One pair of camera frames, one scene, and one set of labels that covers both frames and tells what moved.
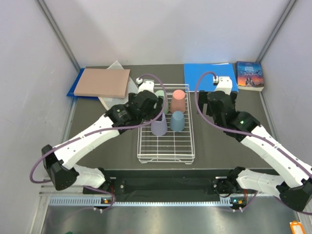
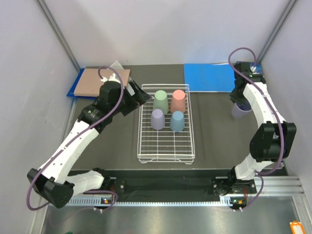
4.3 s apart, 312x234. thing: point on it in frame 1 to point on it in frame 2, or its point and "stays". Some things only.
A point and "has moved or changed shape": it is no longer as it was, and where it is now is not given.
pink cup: [178, 103] stays
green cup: [162, 93] stays
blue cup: [177, 121] stays
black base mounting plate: [173, 183] stays
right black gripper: [203, 100] to [235, 99]
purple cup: [159, 126] has moved or changed shape
